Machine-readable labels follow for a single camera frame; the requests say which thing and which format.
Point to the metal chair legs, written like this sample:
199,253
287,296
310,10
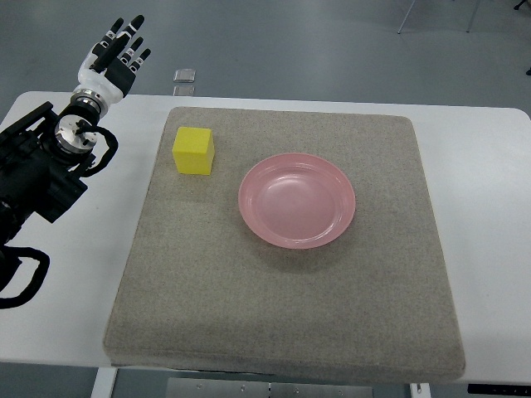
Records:
439,16

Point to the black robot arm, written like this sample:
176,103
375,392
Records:
45,158

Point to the white table leg left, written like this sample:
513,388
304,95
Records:
103,386

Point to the pink plate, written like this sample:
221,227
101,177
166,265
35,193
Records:
296,201

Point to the beige fabric mat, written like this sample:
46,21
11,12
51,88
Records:
200,291

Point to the yellow foam block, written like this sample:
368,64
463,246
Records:
193,150

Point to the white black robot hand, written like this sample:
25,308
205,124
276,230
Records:
110,68

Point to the metal table base plate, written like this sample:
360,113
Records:
188,387

